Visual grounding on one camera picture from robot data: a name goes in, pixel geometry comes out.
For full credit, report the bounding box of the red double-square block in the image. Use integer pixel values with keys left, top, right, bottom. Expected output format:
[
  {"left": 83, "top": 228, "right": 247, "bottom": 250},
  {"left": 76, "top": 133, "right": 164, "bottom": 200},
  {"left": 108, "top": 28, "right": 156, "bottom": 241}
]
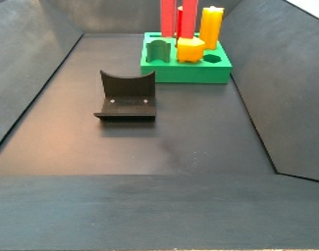
[{"left": 159, "top": 0, "right": 198, "bottom": 38}]

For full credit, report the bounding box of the green shape-sorter board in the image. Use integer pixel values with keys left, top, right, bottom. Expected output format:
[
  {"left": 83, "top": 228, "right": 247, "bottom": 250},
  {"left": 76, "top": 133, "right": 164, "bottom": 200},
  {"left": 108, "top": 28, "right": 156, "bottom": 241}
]
[{"left": 140, "top": 32, "right": 231, "bottom": 84}]

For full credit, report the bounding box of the black curved holder stand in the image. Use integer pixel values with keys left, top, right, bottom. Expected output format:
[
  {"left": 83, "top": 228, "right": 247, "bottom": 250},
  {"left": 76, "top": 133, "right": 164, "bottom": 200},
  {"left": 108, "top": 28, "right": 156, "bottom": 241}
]
[{"left": 93, "top": 71, "right": 156, "bottom": 120}]

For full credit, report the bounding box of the green arch block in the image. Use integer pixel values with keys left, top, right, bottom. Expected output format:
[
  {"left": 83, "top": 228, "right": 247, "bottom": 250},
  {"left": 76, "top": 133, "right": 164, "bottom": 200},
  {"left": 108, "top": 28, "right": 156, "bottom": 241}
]
[{"left": 146, "top": 39, "right": 170, "bottom": 63}]

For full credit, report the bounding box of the orange-yellow hexagon block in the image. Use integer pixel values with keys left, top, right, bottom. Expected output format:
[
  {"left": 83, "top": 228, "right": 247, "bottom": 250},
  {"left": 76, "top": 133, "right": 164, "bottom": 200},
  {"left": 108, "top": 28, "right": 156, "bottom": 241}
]
[{"left": 176, "top": 37, "right": 205, "bottom": 63}]

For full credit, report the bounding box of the red cylinder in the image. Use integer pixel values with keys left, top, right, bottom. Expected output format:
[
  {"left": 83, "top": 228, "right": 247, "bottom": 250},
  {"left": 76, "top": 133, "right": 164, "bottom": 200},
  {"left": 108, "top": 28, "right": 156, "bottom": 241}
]
[{"left": 175, "top": 6, "right": 182, "bottom": 41}]

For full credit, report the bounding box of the yellow star prism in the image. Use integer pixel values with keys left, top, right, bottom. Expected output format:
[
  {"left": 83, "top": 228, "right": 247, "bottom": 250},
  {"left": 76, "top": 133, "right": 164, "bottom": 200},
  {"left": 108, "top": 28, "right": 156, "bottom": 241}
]
[{"left": 199, "top": 6, "right": 223, "bottom": 50}]

